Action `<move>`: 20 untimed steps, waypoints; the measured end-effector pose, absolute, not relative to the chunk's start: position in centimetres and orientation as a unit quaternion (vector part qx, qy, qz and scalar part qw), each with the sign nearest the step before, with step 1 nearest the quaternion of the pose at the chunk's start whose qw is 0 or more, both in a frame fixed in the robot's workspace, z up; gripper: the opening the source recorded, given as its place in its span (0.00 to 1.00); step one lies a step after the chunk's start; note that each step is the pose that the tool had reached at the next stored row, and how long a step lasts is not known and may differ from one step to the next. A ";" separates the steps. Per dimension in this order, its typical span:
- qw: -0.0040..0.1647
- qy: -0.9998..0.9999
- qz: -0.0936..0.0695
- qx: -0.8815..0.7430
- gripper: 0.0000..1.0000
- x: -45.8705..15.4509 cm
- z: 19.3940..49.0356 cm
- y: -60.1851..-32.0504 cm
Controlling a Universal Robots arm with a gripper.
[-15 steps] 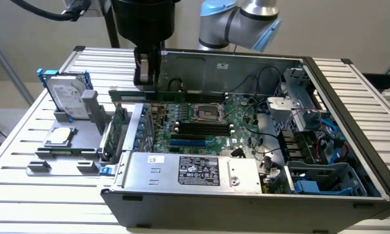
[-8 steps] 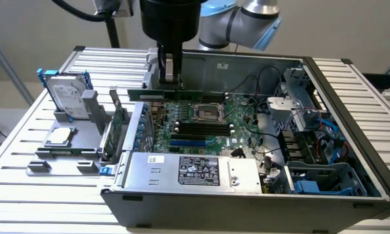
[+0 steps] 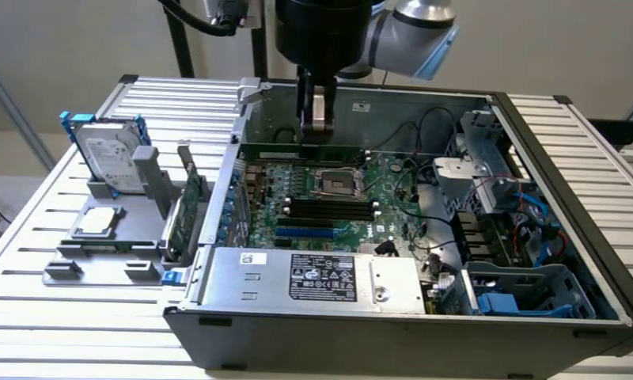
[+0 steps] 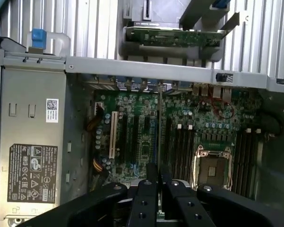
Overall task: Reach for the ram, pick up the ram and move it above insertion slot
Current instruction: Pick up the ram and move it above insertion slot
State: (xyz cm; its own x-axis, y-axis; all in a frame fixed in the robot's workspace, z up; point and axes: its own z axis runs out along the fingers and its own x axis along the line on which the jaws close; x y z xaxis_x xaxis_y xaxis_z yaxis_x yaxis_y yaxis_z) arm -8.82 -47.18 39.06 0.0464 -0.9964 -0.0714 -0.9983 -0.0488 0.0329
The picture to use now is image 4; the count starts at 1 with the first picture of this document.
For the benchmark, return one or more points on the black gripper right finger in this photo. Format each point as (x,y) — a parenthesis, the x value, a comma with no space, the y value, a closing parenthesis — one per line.
(191,212)

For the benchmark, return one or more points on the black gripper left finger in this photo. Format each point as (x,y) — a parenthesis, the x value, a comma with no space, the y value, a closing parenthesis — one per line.
(142,208)

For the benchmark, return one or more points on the black RAM slot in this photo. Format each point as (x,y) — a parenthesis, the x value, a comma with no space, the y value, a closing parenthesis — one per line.
(242,160)
(189,153)
(178,153)
(254,160)

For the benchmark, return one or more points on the black expansion slot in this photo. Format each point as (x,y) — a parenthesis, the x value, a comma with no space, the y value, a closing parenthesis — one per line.
(135,139)
(123,137)
(168,139)

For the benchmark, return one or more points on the white expansion slot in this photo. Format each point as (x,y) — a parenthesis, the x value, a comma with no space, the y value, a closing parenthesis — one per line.
(112,134)

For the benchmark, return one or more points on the green motherboard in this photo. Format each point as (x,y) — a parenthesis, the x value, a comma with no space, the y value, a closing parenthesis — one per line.
(142,106)

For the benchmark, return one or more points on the grey power supply unit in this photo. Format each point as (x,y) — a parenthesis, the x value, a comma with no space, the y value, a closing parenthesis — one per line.
(30,132)

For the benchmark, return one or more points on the grey metal PC case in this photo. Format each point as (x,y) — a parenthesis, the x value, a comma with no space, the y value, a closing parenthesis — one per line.
(156,69)

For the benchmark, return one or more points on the grey parts rack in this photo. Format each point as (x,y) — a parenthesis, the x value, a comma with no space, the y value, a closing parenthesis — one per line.
(135,54)

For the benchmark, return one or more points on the green graphics card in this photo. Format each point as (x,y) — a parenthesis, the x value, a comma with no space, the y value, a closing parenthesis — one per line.
(177,37)

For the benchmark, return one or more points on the blue plastic latch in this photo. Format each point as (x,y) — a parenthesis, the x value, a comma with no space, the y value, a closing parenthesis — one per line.
(39,36)

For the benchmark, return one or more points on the CPU socket with metal frame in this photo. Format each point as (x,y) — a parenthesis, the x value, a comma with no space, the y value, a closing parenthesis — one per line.
(213,165)

